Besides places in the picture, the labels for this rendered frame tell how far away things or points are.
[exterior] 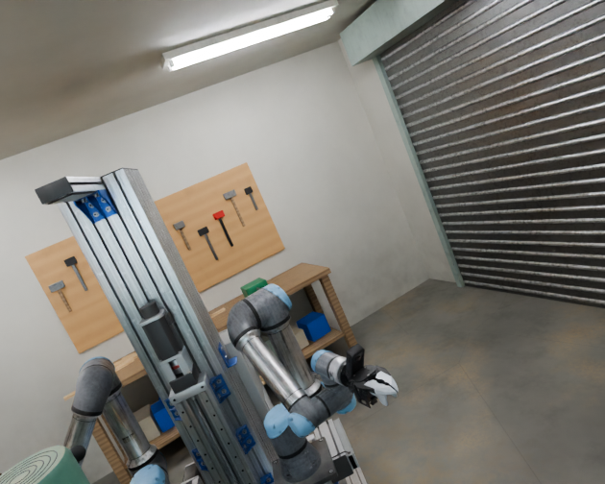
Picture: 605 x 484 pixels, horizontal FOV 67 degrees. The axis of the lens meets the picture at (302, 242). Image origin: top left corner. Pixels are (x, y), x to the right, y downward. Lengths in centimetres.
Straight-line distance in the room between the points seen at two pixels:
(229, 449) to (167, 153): 298
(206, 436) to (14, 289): 277
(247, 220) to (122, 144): 126
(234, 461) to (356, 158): 357
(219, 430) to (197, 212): 272
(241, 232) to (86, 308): 146
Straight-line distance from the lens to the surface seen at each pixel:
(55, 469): 101
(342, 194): 471
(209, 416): 177
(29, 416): 451
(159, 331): 165
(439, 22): 385
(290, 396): 142
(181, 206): 421
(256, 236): 434
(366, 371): 128
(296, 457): 174
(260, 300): 155
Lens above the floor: 184
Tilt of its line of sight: 10 degrees down
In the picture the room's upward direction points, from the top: 24 degrees counter-clockwise
